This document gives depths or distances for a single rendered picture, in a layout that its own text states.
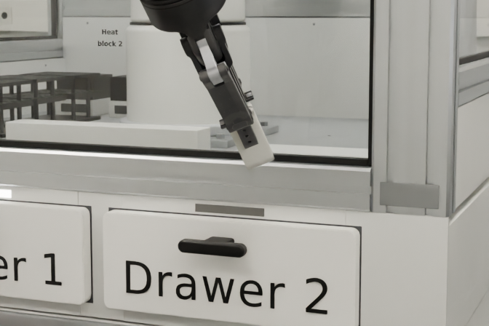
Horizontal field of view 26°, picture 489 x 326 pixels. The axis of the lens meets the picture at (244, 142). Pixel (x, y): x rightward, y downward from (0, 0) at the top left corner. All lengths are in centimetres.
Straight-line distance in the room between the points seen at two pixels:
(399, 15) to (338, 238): 23
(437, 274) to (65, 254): 42
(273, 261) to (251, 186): 8
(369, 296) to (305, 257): 8
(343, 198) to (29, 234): 37
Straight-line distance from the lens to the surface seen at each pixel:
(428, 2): 106
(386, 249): 109
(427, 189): 107
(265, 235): 111
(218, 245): 109
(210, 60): 94
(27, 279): 126
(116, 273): 119
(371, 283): 111
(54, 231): 122
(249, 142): 104
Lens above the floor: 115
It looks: 7 degrees down
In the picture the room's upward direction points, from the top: straight up
